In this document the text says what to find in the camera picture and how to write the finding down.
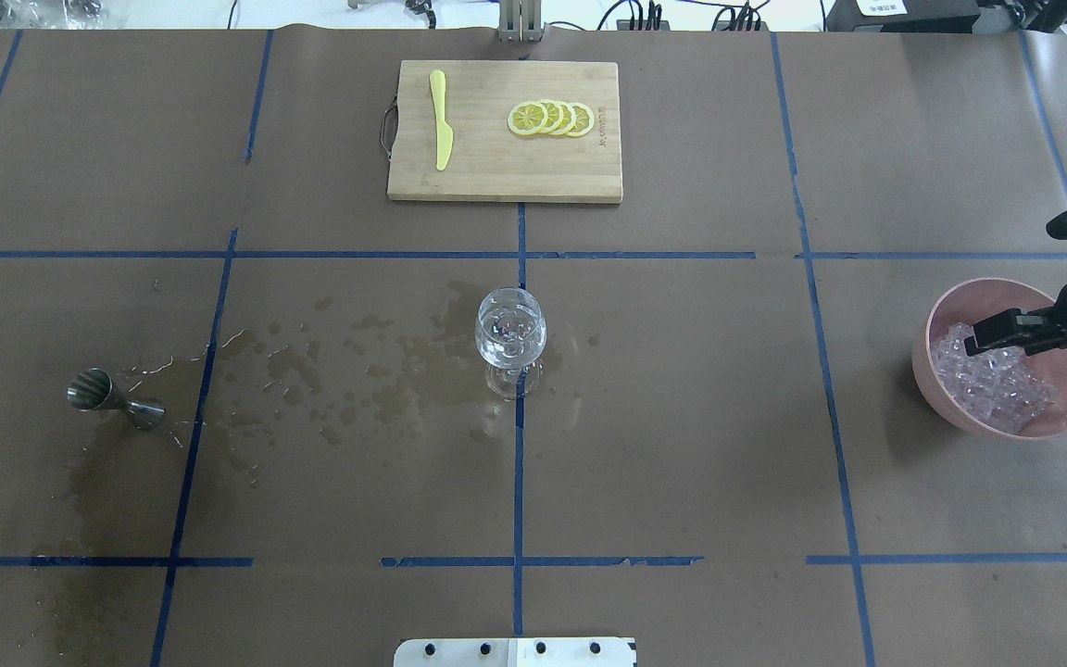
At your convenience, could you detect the pile of clear ice cubes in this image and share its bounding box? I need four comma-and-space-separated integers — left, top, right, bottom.
930, 322, 1060, 434

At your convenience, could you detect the aluminium frame post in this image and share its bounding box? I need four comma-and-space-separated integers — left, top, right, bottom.
498, 0, 545, 43

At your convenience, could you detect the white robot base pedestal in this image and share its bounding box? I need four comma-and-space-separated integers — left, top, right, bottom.
391, 636, 638, 666

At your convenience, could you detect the bamboo cutting board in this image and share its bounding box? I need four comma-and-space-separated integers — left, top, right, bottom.
388, 59, 625, 206

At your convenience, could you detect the yellow plastic knife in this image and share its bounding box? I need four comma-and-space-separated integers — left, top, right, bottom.
429, 70, 453, 170

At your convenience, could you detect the pink bowl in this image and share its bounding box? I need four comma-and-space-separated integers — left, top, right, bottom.
911, 277, 1067, 442

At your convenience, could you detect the steel cocktail jigger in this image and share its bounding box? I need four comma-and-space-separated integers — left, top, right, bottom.
65, 368, 168, 431

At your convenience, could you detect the clear wine glass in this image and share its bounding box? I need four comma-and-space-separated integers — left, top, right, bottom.
474, 287, 547, 400

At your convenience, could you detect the lemon slice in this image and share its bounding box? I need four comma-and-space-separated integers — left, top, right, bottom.
566, 102, 596, 138
537, 100, 564, 134
507, 101, 550, 136
551, 101, 577, 136

